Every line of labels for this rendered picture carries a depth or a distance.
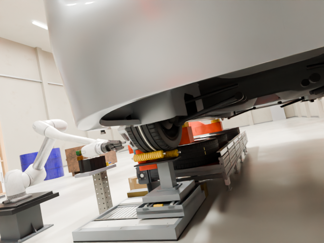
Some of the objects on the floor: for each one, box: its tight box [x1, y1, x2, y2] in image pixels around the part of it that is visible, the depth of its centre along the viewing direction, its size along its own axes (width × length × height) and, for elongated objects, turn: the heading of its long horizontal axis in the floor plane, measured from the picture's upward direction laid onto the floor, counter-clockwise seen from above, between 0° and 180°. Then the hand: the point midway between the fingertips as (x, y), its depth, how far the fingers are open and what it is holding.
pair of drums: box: [19, 148, 65, 181], centre depth 757 cm, size 80×125×92 cm, turn 174°
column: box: [92, 170, 113, 215], centre depth 237 cm, size 10×10×42 cm
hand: (126, 143), depth 180 cm, fingers closed
